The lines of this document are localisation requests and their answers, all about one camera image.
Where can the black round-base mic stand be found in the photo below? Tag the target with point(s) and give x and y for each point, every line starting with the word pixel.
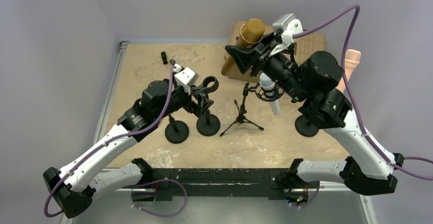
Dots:
pixel 209 124

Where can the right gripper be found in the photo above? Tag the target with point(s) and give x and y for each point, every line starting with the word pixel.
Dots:
pixel 246 56

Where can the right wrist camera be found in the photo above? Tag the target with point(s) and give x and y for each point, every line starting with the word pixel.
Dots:
pixel 284 29

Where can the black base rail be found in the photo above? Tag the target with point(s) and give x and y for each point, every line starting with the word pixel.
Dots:
pixel 272 183

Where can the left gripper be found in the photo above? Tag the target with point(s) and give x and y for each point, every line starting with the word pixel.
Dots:
pixel 202 102

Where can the gold microphone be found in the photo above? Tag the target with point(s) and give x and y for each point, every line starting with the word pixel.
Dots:
pixel 248 32

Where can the small black cylinder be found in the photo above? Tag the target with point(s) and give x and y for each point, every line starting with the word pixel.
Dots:
pixel 164 58

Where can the pink microphone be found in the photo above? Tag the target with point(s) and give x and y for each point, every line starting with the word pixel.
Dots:
pixel 351 61

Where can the tan plastic case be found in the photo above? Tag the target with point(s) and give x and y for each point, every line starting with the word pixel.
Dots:
pixel 304 47

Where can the white microphone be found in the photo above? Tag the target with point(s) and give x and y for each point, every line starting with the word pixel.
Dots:
pixel 270 92

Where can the black shock-mount round stand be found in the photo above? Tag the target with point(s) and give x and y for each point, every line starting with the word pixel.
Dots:
pixel 305 127

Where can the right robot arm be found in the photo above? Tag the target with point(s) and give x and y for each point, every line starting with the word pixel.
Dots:
pixel 368 170

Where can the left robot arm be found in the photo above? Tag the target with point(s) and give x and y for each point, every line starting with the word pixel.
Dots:
pixel 75 186

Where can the black clip mic stand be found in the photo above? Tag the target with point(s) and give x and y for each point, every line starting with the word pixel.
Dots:
pixel 176 131

